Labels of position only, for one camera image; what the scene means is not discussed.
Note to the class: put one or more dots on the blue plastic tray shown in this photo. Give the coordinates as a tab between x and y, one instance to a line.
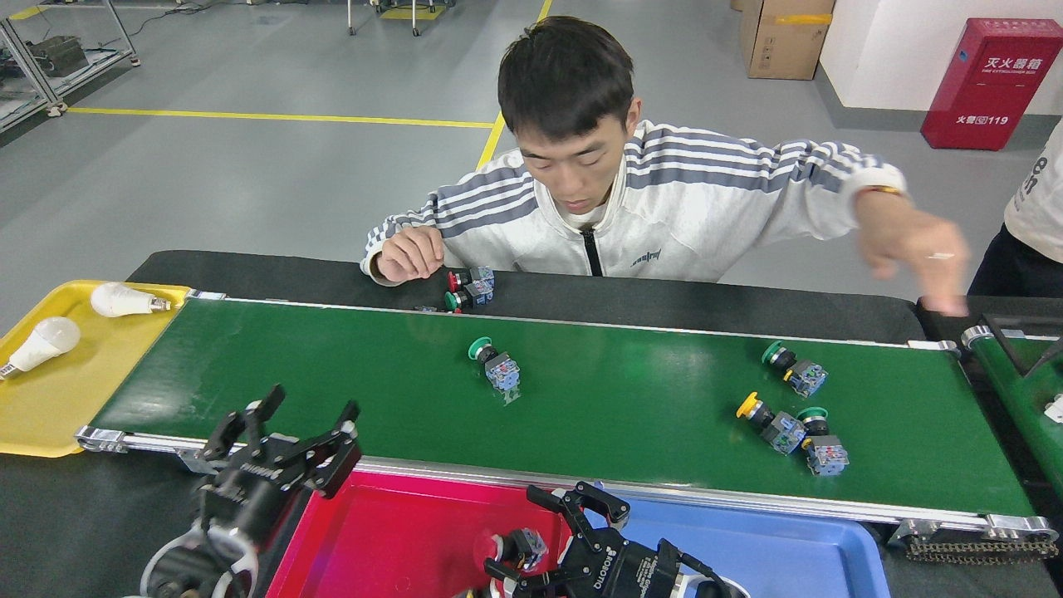
789	556

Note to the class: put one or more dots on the white stand on wheels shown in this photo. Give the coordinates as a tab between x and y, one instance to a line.
415	21

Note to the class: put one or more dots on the short green conveyor belt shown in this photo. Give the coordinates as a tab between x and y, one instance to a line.
1026	390

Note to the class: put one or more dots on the person's right hand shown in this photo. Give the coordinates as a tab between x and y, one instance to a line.
411	253

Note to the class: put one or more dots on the brown cardboard box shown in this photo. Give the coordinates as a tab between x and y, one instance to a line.
785	41

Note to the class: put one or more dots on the metal frame rack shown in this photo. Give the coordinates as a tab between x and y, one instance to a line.
95	80

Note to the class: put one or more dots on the yellow plastic tray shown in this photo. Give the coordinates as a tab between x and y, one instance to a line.
66	399

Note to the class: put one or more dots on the long green conveyor belt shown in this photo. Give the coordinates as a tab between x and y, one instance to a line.
623	399

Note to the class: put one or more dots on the person's right forearm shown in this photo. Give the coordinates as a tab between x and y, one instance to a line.
371	249

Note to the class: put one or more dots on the white light bulb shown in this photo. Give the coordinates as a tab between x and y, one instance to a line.
120	301
54	336

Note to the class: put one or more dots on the red fire extinguisher cabinet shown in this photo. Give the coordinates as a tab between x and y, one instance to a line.
988	91

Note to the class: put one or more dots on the red plastic tray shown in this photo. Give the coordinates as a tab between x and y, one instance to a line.
399	540

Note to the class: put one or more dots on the yellow head push button switch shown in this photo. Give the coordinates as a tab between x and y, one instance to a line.
781	432

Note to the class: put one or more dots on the person's left forearm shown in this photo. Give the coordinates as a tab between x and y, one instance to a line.
839	178

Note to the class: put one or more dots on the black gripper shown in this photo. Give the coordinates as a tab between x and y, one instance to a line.
631	573
249	498

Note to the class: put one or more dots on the person's left hand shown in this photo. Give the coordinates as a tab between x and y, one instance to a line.
913	245

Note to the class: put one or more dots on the dark equipment box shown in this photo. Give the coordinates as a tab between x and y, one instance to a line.
58	56

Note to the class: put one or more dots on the person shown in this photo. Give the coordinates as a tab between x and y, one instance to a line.
1038	208
681	216

